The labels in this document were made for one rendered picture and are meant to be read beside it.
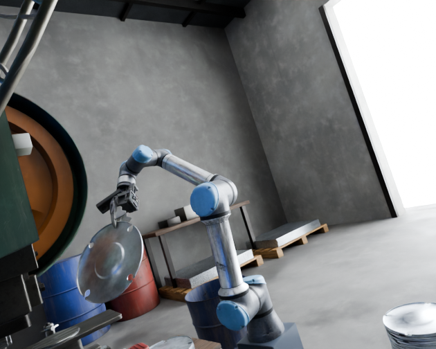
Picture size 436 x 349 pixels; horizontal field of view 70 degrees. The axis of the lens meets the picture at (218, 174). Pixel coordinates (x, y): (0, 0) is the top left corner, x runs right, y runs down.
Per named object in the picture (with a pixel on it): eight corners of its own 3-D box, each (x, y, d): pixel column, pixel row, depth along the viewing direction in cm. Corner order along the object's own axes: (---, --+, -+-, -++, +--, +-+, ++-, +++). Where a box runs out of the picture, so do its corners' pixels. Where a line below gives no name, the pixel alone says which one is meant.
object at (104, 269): (106, 321, 99) (105, 320, 98) (66, 278, 116) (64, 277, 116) (158, 241, 106) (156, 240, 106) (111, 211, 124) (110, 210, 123)
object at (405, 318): (396, 302, 158) (395, 300, 158) (465, 305, 136) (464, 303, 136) (373, 331, 138) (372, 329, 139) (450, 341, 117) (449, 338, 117)
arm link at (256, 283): (277, 300, 129) (266, 269, 130) (264, 316, 118) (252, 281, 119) (252, 302, 136) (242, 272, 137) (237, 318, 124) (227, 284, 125)
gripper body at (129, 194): (129, 199, 121) (131, 179, 130) (109, 206, 122) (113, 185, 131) (138, 212, 126) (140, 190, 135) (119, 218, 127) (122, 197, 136)
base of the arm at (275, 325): (261, 323, 137) (254, 300, 138) (291, 323, 128) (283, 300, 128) (241, 341, 126) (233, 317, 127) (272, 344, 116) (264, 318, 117)
